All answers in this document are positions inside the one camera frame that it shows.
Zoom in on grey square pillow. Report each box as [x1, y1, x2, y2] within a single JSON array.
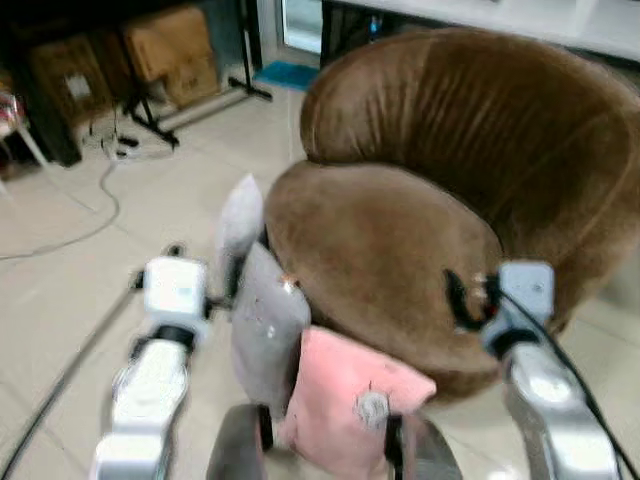
[[230, 242, 312, 417]]

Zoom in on blue floor mat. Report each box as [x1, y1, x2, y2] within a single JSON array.
[[254, 61, 320, 92]]

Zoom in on pink square pillow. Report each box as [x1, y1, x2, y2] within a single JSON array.
[[277, 326, 438, 480]]

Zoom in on white long table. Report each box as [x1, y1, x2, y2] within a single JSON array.
[[325, 0, 640, 63]]

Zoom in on dark brown cardboard box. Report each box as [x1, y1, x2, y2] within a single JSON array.
[[28, 38, 117, 125]]

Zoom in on grey left robot leg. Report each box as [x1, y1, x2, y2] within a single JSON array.
[[206, 403, 277, 480]]

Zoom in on light brown cardboard box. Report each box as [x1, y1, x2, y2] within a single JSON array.
[[121, 4, 222, 109]]

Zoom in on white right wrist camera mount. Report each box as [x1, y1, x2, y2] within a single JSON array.
[[494, 261, 557, 334]]

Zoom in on black metal floor stand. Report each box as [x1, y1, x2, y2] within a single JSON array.
[[122, 0, 273, 149]]

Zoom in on grey robot leg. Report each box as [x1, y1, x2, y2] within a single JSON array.
[[384, 413, 463, 480], [206, 403, 277, 480]]

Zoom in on white floor cable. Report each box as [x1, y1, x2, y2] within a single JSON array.
[[0, 140, 161, 264]]

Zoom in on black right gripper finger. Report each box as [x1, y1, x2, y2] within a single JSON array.
[[444, 267, 489, 335]]

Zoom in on black floor cable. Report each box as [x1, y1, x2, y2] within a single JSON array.
[[0, 275, 143, 479]]

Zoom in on brown velvet round sofa chair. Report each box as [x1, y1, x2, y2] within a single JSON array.
[[264, 26, 640, 403]]

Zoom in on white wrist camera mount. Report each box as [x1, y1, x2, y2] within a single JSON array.
[[141, 256, 212, 325], [494, 261, 557, 334]]

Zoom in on white power strip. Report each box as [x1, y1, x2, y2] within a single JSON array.
[[103, 133, 143, 159]]

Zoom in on pale grey white pillow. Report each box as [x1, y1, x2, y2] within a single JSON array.
[[214, 174, 266, 293]]

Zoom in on black cabinet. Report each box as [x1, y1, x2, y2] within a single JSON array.
[[0, 20, 83, 168]]

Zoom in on grey right robot leg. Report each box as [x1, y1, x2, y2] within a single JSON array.
[[384, 413, 463, 480]]

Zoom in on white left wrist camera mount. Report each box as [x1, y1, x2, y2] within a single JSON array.
[[141, 256, 212, 325]]

